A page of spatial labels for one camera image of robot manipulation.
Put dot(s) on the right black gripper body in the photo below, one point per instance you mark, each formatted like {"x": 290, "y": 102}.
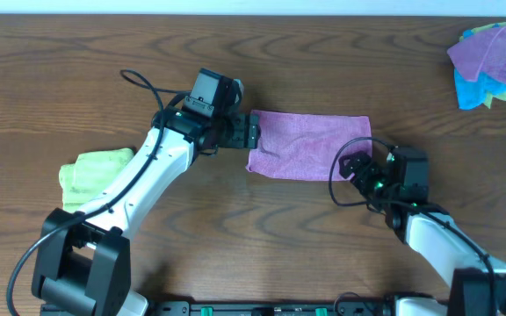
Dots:
{"x": 373, "y": 185}

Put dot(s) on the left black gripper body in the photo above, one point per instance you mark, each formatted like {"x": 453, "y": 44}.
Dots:
{"x": 244, "y": 132}

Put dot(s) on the purple microfibre cloth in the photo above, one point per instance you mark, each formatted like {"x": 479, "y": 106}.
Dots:
{"x": 302, "y": 147}

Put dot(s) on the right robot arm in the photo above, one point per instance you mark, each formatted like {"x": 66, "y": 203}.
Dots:
{"x": 476, "y": 279}

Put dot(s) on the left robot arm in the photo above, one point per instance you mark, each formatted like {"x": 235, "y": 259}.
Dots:
{"x": 83, "y": 265}

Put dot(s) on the blue cloth in pile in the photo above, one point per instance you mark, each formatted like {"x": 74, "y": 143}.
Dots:
{"x": 473, "y": 86}

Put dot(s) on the folded light green cloth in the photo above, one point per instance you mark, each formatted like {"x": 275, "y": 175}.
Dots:
{"x": 90, "y": 174}

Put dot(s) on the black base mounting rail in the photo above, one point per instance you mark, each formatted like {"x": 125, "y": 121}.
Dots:
{"x": 346, "y": 304}

